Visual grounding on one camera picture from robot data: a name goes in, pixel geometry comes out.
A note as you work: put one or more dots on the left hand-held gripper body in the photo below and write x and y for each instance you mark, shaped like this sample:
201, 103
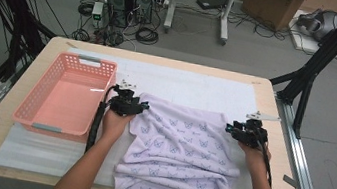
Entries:
122, 104

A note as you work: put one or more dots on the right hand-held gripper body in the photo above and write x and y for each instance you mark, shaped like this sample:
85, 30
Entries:
253, 135

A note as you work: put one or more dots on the lilac printed towel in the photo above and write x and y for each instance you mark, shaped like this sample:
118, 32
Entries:
182, 143

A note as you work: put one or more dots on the pink plastic basket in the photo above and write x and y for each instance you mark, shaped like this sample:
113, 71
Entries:
67, 103

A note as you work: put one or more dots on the person's left hand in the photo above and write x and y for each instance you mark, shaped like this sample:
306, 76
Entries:
114, 127

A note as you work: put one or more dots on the person's right hand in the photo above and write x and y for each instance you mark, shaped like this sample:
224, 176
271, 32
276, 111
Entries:
256, 159

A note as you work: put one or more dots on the white grid mat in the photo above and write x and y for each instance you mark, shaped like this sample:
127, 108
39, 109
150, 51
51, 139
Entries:
191, 84

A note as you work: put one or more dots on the white power box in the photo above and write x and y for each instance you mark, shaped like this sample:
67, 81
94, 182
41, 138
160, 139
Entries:
97, 9

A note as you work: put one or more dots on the white metal stand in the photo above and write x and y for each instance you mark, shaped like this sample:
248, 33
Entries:
170, 7

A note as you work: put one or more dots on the white foam board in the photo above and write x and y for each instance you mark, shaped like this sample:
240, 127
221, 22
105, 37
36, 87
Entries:
308, 44

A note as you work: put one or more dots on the brown cardboard box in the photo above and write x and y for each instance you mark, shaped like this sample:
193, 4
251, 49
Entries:
270, 7

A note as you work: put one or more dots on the flat black device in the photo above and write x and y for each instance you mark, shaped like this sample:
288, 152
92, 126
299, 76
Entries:
212, 2

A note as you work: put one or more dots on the grey rounded device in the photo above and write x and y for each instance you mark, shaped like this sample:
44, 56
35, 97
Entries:
321, 24

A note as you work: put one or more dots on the grey metal bracket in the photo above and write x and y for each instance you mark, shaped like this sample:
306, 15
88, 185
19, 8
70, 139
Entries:
293, 184

